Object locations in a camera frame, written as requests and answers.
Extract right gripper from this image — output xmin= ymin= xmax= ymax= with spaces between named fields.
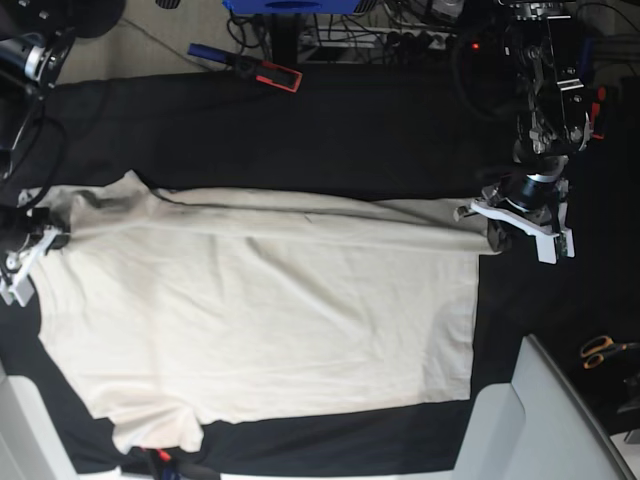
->
xmin=1 ymin=207 xmax=70 ymax=306

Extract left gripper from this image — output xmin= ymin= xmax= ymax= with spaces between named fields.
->
xmin=454 ymin=174 xmax=575 ymax=264

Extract cream white T-shirt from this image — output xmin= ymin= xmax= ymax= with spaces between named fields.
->
xmin=30 ymin=173 xmax=491 ymax=452

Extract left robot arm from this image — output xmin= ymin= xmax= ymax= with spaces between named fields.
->
xmin=451 ymin=1 xmax=602 ymax=264

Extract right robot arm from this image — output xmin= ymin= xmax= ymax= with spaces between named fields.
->
xmin=1 ymin=1 xmax=76 ymax=307

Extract black table cloth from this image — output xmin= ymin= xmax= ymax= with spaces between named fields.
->
xmin=1 ymin=65 xmax=639 ymax=477

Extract black orange clamp right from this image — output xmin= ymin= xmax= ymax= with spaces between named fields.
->
xmin=589 ymin=85 xmax=619 ymax=141

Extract black orange clamp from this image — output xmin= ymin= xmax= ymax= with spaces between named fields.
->
xmin=143 ymin=449 xmax=222 ymax=480
xmin=187 ymin=43 xmax=303 ymax=93
xmin=589 ymin=85 xmax=619 ymax=141

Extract grey white chair left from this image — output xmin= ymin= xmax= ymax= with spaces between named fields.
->
xmin=0 ymin=357 xmax=124 ymax=480

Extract black orange clamp bottom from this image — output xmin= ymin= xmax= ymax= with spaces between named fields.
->
xmin=143 ymin=449 xmax=222 ymax=480

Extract white power strip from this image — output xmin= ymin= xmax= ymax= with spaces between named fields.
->
xmin=298 ymin=26 xmax=452 ymax=50

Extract black orange clamp top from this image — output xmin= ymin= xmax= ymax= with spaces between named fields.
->
xmin=187 ymin=43 xmax=303 ymax=93

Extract blue box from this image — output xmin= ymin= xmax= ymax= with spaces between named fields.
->
xmin=222 ymin=0 xmax=360 ymax=15

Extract orange handled scissors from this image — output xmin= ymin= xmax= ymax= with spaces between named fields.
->
xmin=579 ymin=335 xmax=639 ymax=370

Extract black camera pole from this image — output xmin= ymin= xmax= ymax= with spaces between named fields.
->
xmin=269 ymin=14 xmax=301 ymax=68

